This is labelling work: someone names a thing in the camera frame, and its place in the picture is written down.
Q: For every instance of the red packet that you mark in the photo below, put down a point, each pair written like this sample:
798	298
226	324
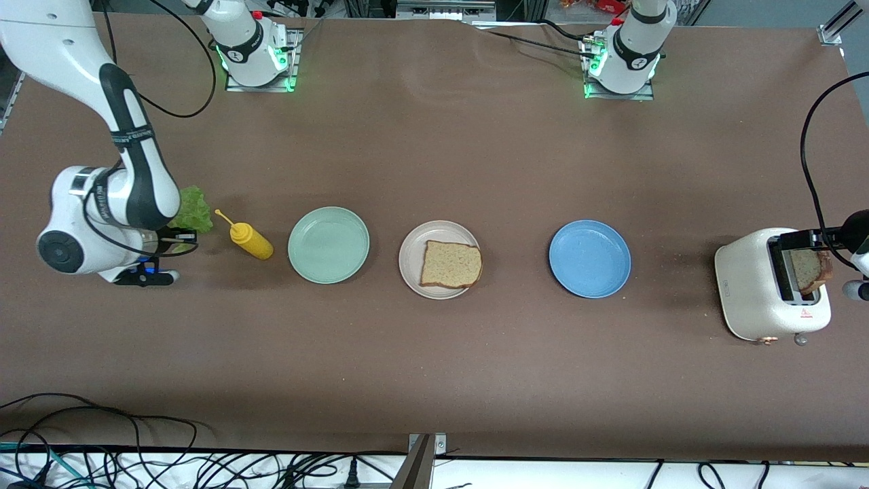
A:
607	5

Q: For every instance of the blue plate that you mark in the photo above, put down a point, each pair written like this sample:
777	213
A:
590	259

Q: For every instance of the metal table bracket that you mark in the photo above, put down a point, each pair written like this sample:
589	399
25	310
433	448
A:
417	468

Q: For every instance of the white toaster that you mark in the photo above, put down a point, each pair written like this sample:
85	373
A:
747	292

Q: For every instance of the mint green plate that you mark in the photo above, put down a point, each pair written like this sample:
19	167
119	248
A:
328	245

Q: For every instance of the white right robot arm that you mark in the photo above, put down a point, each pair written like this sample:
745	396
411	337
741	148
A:
61	54

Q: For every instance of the black power plug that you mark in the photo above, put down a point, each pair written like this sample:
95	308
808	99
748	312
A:
352	475

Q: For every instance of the grey metal device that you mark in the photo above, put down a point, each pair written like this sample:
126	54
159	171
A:
445	10

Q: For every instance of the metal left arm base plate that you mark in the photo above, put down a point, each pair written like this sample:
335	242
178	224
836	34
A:
618	96

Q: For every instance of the brown bread slice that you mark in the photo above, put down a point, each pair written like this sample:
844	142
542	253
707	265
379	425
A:
448	265
811	272

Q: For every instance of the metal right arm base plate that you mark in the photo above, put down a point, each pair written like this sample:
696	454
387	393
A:
296	61

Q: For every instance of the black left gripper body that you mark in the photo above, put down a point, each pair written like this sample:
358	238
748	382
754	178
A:
836	236

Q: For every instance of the aluminium frame profile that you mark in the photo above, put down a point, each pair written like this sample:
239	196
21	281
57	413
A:
8	109
831	32

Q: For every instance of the green lettuce leaf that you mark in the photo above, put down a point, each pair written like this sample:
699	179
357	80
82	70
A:
193	207

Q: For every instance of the beige plate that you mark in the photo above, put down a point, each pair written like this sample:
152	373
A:
411	261

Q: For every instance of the yellow mustard squeeze bottle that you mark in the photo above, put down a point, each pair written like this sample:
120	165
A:
252	242

